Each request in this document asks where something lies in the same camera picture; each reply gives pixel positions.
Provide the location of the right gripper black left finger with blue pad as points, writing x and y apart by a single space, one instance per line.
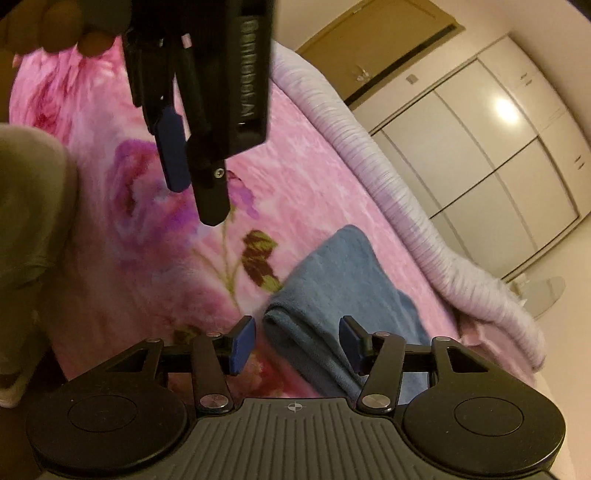
210 358

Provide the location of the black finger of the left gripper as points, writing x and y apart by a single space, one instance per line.
207 173

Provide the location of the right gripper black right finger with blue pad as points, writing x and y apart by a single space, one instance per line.
395 371

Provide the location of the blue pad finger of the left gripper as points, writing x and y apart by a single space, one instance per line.
170 140

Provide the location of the blue denim jeans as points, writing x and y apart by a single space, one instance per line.
343 277

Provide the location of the person's left hand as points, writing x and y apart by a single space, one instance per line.
53 26

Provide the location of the pink floral blanket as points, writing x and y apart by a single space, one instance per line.
138 263

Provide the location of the grey striped duvet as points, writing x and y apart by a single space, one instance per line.
460 282

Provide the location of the olive green trouser leg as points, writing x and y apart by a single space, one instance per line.
38 199

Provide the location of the brown wooden door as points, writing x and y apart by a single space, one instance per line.
364 48

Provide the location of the white fan base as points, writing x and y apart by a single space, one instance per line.
538 296

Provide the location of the white sliding wardrobe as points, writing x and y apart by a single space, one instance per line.
491 151

